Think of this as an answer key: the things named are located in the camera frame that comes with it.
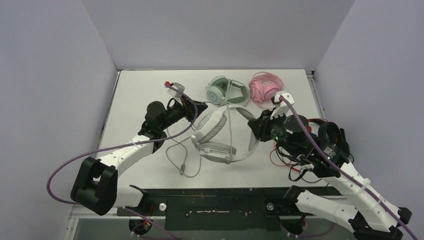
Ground purple cable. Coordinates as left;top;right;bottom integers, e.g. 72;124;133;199
278;96;420;240
46;82;200;240

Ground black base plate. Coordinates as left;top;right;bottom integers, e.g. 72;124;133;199
132;187;304;231

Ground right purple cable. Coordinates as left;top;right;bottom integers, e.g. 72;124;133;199
278;96;420;240

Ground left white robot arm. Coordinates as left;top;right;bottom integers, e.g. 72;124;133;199
70;97;208;216

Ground mint green headphones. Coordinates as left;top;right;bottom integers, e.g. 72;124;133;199
205;75;250;106

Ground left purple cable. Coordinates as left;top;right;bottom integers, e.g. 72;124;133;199
46;82;200;240

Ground pink cat-ear headphones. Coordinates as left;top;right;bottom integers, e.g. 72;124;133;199
248;71;284;110

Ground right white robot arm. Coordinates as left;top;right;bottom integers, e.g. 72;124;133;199
247;110;412;240

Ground white gaming headset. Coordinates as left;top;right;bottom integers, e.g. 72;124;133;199
164;105;261;179

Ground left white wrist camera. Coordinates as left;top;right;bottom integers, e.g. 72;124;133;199
165;81;185;100

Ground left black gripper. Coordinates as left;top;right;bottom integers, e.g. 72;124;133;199
159;94;208;131

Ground red and black headphones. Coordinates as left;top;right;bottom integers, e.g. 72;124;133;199
268;118;355;184

